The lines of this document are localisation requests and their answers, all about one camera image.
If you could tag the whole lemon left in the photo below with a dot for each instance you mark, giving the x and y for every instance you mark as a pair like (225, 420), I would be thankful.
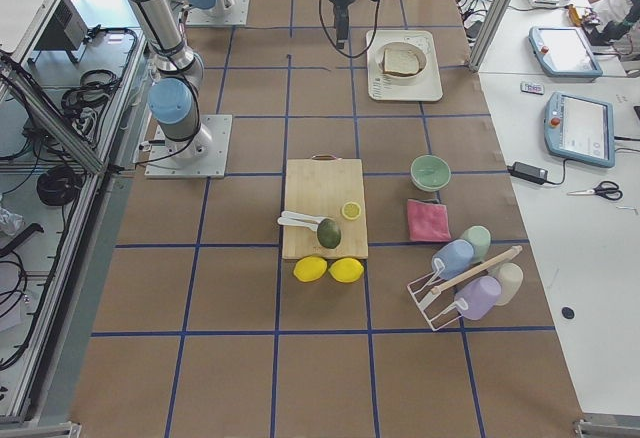
(310, 268)

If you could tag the cream mug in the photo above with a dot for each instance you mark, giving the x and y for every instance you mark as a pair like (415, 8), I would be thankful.
(510, 277)

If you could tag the pink cloth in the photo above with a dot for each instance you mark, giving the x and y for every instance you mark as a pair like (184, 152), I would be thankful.
(427, 222)

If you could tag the aluminium frame post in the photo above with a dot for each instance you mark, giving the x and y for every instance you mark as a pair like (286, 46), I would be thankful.
(487, 33)

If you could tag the purple mug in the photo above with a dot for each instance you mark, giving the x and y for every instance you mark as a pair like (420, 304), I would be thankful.
(475, 299)

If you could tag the near teach pendant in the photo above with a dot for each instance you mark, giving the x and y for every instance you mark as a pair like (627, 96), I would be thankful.
(579, 128)

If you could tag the wooden cutting board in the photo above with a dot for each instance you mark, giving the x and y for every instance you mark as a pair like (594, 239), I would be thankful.
(320, 188)

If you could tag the lemon slice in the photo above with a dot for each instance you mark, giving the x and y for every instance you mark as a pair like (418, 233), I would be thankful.
(351, 210)

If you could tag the green mug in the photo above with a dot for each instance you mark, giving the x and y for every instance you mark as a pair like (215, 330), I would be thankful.
(480, 239)

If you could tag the whole lemon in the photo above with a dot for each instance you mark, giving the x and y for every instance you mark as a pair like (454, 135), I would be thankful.
(310, 268)
(346, 270)

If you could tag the teach pendant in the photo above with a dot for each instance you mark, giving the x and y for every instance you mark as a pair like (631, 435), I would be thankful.
(579, 128)
(564, 52)

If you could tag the blue mug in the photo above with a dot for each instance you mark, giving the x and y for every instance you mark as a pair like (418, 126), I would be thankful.
(453, 259)

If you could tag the white wire cup rack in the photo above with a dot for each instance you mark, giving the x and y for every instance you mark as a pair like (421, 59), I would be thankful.
(434, 298)

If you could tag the whole lemon right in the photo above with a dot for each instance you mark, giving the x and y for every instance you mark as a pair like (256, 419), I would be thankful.
(346, 270)

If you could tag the cream round plate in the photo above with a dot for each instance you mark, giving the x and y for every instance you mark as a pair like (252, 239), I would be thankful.
(401, 45)

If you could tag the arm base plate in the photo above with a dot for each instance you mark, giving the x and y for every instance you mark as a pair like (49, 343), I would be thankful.
(205, 156)
(237, 16)

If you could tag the black power adapter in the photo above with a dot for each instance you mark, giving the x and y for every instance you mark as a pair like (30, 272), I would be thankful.
(528, 172)

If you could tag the black scissors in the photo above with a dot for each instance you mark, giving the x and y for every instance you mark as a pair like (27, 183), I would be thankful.
(606, 189)

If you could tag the white plastic spoon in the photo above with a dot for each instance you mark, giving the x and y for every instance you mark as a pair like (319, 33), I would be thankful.
(285, 221)

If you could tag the far teach pendant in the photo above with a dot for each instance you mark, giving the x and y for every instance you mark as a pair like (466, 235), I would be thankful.
(564, 52)

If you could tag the cream bear tray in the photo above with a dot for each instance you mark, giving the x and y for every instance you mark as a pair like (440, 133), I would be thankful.
(425, 87)

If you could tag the green bowl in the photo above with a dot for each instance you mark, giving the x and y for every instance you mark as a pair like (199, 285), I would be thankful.
(430, 173)

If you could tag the green avocado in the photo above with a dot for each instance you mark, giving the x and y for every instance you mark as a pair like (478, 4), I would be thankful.
(329, 233)

